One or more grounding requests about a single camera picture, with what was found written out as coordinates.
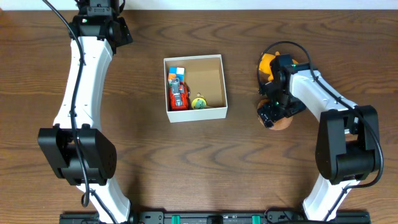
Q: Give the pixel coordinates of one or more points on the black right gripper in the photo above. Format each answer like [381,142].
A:
[275,115]

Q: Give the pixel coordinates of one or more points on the brown plush toy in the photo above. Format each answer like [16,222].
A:
[280,124]

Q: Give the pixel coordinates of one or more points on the orange rubber animal toy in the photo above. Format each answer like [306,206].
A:
[264,66]

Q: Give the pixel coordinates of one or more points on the white cardboard box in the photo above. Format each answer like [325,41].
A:
[204,74]

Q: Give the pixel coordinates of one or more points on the multicolour puzzle cube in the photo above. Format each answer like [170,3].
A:
[176,72]

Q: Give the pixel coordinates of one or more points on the red toy truck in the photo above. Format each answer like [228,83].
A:
[178,95]

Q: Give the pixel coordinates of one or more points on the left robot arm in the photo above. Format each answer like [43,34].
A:
[74,146]

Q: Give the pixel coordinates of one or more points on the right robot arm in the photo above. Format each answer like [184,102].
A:
[348,153]

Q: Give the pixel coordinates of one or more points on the black mounting rail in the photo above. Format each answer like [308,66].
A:
[268,217]

